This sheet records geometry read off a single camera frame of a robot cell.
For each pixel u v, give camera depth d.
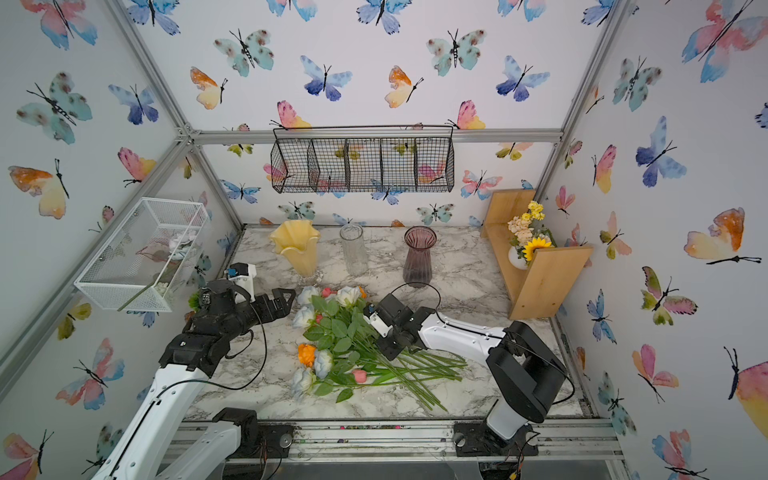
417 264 0.94
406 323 0.65
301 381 0.78
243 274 0.66
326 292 0.93
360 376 0.82
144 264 0.73
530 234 0.87
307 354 0.84
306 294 0.88
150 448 0.42
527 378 0.44
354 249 0.96
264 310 0.66
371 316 0.77
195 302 0.85
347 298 0.87
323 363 0.81
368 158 0.98
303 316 0.83
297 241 0.95
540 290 0.86
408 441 0.75
